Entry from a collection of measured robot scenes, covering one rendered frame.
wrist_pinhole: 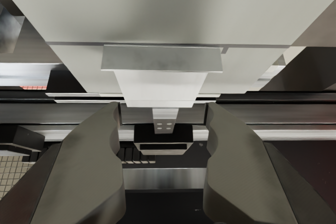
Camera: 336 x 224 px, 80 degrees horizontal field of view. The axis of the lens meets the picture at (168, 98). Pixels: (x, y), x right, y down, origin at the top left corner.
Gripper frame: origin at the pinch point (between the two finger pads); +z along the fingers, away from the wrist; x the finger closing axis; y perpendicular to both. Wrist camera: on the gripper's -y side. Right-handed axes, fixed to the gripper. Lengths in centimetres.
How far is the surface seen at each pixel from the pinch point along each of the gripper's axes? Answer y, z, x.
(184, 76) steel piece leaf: 0.5, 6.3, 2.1
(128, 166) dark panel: 46, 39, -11
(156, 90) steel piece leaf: 2.9, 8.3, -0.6
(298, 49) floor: 36, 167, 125
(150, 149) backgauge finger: 21.4, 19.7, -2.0
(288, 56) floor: 45, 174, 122
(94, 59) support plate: -1.4, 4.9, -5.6
